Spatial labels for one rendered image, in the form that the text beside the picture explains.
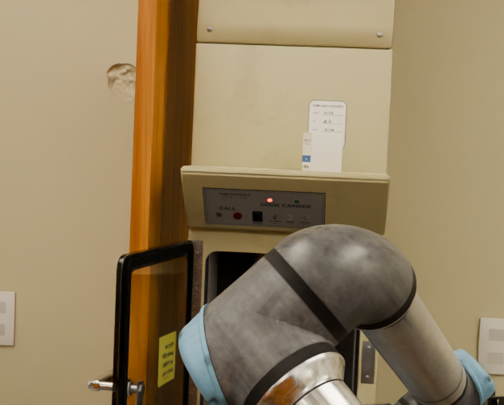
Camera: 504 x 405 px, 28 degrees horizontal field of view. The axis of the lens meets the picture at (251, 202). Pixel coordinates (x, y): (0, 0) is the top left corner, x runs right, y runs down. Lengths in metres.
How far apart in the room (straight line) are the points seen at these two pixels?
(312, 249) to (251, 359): 0.12
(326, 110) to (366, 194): 0.17
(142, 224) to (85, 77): 0.63
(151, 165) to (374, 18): 0.43
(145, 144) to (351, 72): 0.35
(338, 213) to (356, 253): 0.60
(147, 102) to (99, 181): 0.58
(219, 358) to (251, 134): 0.73
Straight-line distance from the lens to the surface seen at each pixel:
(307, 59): 1.65
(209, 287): 1.70
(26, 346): 2.22
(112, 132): 2.13
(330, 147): 1.57
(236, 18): 1.67
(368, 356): 1.68
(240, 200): 1.58
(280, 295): 0.97
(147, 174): 1.58
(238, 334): 0.97
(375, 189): 1.55
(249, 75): 1.66
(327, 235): 1.00
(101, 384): 1.45
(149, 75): 1.59
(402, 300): 1.06
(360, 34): 1.66
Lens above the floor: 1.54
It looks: 3 degrees down
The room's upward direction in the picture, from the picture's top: 2 degrees clockwise
